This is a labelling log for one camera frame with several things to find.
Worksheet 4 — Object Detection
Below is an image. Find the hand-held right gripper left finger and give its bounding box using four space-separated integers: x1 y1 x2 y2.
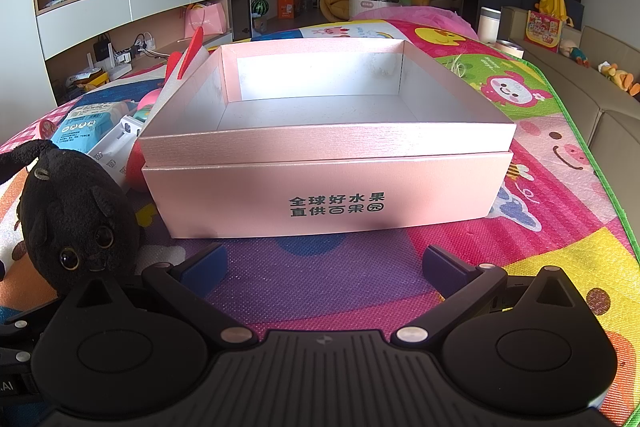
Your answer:
75 243 258 350

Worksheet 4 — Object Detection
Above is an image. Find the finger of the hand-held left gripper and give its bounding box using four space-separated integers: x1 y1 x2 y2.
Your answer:
0 299 58 358

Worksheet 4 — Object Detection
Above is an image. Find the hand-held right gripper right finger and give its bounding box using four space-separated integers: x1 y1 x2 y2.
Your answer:
390 244 576 350

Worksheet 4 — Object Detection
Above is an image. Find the pink gift box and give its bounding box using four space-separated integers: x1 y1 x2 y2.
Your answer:
139 39 517 240

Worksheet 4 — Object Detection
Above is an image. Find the black plush cat toy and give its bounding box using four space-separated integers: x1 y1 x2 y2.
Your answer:
0 138 143 295

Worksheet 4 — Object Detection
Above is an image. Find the white power strip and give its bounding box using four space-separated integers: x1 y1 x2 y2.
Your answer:
85 116 146 188

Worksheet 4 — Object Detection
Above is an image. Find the pink round toy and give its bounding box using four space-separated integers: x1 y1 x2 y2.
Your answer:
131 91 160 124

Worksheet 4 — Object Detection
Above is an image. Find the blue wet wipes packet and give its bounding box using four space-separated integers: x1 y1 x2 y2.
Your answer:
50 102 132 155

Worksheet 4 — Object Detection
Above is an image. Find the white red rocket toy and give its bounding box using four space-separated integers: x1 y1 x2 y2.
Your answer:
162 27 211 108

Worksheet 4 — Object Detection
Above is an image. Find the colourful cartoon play mat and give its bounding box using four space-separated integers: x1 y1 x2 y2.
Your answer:
0 18 640 427

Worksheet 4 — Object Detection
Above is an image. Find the yellow bag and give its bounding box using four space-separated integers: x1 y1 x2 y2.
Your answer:
65 69 111 95

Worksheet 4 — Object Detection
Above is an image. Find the beige sofa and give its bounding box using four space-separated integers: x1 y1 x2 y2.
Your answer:
500 24 640 258

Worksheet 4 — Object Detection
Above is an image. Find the black router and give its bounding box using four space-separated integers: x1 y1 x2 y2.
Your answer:
92 34 113 70

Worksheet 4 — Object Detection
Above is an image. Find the pink shopping bag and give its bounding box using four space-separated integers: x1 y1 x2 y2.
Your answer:
184 2 227 38

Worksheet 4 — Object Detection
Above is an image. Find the white thermos bottle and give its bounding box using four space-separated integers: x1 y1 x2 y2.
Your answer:
477 7 503 45

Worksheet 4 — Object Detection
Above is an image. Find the pink blanket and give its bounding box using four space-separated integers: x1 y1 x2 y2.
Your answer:
352 4 481 42

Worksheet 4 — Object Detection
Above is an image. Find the small plush toy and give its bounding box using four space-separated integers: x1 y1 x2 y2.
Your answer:
559 39 591 68

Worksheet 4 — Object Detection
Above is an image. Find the colourful gift bag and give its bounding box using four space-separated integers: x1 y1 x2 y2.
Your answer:
524 9 565 54

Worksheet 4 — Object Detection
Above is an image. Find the orange yellow plush toy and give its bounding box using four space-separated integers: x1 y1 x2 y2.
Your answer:
600 63 640 96

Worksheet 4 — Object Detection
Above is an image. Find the white flower pot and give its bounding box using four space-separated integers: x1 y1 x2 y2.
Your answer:
348 0 401 15

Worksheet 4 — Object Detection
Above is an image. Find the yellow backpack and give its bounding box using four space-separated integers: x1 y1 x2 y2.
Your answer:
537 0 573 28

